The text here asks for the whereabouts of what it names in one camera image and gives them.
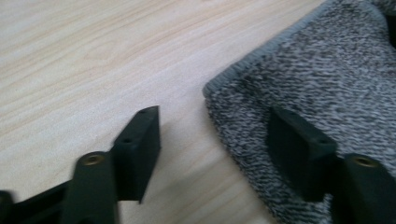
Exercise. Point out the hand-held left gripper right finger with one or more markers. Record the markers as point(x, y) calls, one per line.
point(305, 155)

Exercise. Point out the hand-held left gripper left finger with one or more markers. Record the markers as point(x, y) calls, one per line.
point(130, 161)

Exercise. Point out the gray knitted cloth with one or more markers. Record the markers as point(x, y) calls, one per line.
point(311, 77)

